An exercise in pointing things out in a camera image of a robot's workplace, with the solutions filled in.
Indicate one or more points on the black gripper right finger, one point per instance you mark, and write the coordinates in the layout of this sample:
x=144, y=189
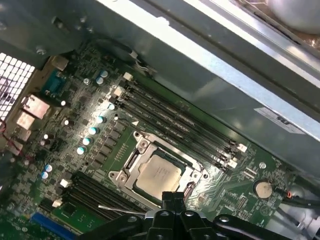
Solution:
x=192, y=225

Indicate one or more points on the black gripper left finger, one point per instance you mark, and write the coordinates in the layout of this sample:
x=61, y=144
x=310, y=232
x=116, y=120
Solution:
x=160, y=225

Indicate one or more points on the metal locking lever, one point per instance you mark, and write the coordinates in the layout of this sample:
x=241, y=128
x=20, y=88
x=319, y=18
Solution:
x=120, y=209

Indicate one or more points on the metal socket cover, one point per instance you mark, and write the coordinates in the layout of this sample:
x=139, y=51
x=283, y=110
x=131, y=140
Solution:
x=133, y=182

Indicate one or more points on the silver CPU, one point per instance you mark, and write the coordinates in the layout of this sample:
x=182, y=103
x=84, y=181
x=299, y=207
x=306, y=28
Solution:
x=157, y=175

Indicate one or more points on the CPU socket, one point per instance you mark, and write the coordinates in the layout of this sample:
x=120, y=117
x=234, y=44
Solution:
x=119, y=176

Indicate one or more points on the blue expansion slot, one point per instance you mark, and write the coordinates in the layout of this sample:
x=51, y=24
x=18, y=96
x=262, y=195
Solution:
x=47, y=220

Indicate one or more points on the green motherboard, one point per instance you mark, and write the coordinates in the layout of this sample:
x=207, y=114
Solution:
x=220, y=190

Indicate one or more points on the silver coin battery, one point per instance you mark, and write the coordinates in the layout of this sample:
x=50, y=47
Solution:
x=262, y=188

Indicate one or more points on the teal top capacitor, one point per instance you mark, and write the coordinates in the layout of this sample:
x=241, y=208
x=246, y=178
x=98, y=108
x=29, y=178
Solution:
x=103, y=73
x=111, y=107
x=99, y=80
x=100, y=119
x=86, y=141
x=80, y=150
x=44, y=175
x=48, y=167
x=93, y=130

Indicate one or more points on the white case sticker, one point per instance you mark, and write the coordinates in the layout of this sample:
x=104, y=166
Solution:
x=282, y=120

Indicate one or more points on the black PC case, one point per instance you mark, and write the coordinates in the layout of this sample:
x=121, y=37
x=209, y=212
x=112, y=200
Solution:
x=212, y=82

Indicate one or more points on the silver port block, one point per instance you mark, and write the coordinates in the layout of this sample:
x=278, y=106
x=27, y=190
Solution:
x=59, y=62
x=25, y=121
x=37, y=108

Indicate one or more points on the blue port connector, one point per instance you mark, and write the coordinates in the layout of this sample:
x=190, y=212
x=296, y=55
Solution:
x=53, y=83

